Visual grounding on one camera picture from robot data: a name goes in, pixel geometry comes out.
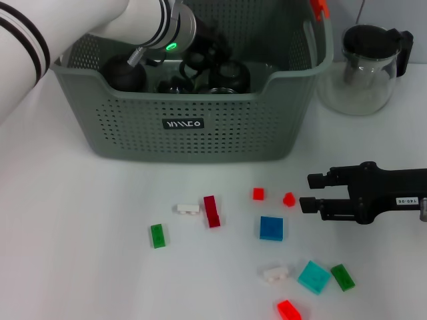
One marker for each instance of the teal flat square brick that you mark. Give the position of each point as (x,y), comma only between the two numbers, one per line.
(313,278)

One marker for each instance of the translucent red long brick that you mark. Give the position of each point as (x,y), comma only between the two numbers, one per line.
(288,310)

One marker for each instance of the dark red long brick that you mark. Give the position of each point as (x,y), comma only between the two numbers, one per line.
(211,213)

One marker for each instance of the glass teapot with black lid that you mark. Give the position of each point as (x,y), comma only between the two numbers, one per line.
(363,93)

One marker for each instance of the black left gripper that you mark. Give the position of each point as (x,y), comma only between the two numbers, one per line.
(213,40)

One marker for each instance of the black clay teapot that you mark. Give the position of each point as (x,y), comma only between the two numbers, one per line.
(123,76)

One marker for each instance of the green plastic brick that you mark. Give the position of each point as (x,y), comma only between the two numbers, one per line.
(158,236)
(343,278)

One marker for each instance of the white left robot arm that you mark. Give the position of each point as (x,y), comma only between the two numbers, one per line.
(116,20)

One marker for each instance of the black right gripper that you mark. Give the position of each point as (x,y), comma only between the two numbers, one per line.
(390,193)

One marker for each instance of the grey perforated storage bin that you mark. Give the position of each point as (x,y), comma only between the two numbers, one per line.
(200,143)

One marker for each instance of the blue flat square brick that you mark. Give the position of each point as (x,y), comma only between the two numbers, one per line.
(271,228)

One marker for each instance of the small square red brick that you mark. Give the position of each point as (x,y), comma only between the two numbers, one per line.
(258,194)

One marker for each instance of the white plastic brick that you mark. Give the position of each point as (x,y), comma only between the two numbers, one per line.
(275,274)
(187,208)

